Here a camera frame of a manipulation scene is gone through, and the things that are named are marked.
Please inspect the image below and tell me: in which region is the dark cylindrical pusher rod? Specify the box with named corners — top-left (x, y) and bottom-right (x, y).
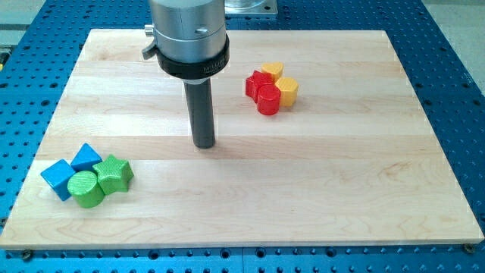
top-left (184, 78), bottom-right (215, 149)

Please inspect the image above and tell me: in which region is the black tool clamp ring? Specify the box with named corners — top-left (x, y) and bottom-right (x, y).
top-left (156, 34), bottom-right (230, 80)

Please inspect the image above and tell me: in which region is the red star block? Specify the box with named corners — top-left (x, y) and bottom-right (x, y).
top-left (245, 71), bottom-right (274, 103)

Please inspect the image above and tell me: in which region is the yellow hexagon block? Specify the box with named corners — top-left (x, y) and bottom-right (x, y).
top-left (275, 77), bottom-right (299, 107)

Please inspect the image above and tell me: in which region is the green star block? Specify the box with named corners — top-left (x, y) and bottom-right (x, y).
top-left (92, 155), bottom-right (134, 195)

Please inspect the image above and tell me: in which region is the red cylinder block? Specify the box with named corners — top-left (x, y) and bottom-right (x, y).
top-left (257, 85), bottom-right (280, 115)

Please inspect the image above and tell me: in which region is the yellow heart block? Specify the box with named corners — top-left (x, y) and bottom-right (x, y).
top-left (261, 61), bottom-right (284, 83)

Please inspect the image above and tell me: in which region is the blue triangle block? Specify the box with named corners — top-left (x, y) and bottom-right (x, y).
top-left (70, 143), bottom-right (102, 171)

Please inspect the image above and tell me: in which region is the green cylinder block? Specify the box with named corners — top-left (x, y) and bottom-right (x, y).
top-left (67, 171), bottom-right (105, 209)

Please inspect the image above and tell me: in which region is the blue perforated table plate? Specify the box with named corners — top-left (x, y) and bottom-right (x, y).
top-left (1, 1), bottom-right (484, 272)

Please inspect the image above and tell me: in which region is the blue cube block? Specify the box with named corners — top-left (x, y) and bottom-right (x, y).
top-left (40, 159), bottom-right (76, 201)

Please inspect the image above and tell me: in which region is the wooden board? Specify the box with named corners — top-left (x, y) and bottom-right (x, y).
top-left (1, 29), bottom-right (483, 249)

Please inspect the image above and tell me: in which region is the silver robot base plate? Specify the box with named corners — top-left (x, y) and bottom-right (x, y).
top-left (224, 0), bottom-right (278, 18)

